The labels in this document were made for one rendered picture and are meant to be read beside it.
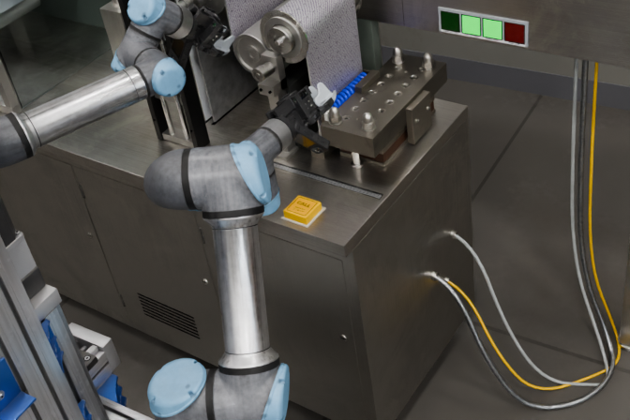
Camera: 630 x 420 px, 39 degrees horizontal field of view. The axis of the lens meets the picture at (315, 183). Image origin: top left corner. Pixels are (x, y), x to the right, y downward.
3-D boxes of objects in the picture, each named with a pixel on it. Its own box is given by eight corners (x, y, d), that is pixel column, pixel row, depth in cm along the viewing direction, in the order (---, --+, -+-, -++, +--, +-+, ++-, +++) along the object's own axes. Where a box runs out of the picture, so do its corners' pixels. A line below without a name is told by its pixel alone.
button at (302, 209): (284, 217, 225) (282, 210, 224) (299, 202, 229) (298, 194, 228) (307, 225, 222) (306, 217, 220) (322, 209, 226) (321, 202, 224)
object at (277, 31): (262, 35, 228) (277, 22, 222) (266, 31, 229) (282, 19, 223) (279, 58, 229) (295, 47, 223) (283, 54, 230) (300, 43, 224)
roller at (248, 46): (238, 69, 244) (230, 30, 237) (292, 27, 260) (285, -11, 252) (273, 78, 238) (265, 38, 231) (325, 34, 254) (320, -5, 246)
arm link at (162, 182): (124, 213, 163) (190, 220, 212) (183, 208, 162) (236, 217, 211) (120, 150, 164) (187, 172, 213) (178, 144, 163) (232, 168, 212)
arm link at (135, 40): (123, 81, 193) (146, 35, 191) (102, 63, 201) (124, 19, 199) (152, 92, 198) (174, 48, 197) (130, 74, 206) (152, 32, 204)
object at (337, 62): (315, 116, 238) (306, 55, 227) (361, 73, 252) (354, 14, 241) (317, 117, 238) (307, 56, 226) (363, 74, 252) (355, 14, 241)
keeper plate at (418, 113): (408, 142, 242) (405, 109, 235) (426, 123, 248) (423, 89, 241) (415, 144, 241) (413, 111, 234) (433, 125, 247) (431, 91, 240)
